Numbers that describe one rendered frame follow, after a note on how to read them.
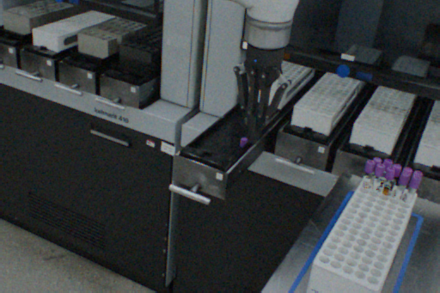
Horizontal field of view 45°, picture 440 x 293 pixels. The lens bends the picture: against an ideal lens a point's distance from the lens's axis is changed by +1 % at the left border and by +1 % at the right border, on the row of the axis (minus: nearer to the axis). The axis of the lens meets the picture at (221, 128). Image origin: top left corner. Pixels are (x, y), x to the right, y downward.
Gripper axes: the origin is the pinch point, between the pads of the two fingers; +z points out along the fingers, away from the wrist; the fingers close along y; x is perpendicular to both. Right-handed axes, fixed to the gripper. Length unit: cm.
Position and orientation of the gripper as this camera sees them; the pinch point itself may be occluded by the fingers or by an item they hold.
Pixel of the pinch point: (255, 127)
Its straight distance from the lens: 114.9
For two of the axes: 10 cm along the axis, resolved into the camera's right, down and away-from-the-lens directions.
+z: -0.7, 8.3, 5.5
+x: -5.4, 4.3, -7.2
